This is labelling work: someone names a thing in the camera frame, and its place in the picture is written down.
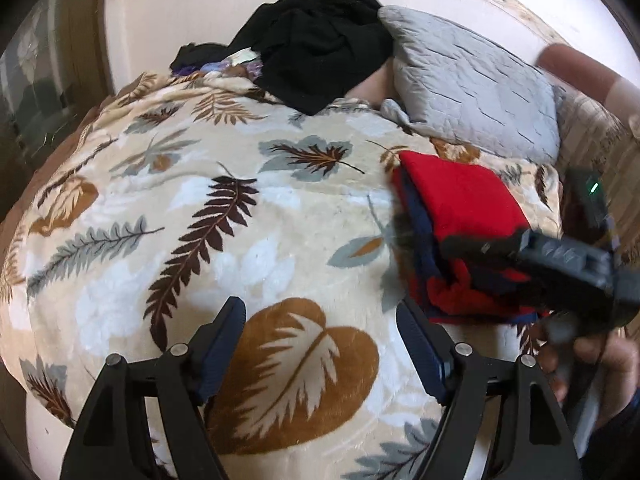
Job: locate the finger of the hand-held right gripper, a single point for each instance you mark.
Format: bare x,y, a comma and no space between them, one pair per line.
485,250

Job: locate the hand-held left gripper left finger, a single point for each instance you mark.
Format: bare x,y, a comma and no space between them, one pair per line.
220,350

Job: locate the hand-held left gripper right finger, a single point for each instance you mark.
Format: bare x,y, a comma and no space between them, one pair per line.
425,355

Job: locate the red and blue knit sweater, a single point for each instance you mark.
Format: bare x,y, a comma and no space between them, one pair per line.
465,200

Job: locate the person's right hand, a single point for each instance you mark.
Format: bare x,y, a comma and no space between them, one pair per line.
600,375

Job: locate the beige striped bed sheet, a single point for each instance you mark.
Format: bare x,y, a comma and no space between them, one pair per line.
595,135

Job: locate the leaf print plush blanket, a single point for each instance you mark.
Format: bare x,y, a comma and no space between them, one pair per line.
240,220

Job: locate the grey quilted pillow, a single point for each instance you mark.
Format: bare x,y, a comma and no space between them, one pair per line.
475,85

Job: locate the black cloth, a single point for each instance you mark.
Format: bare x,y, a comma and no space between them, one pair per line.
315,40

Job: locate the dark purple patterned cloth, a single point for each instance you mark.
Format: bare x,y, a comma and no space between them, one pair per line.
205,57

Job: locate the wooden cabinet with glass panels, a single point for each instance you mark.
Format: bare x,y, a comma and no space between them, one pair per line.
45,60

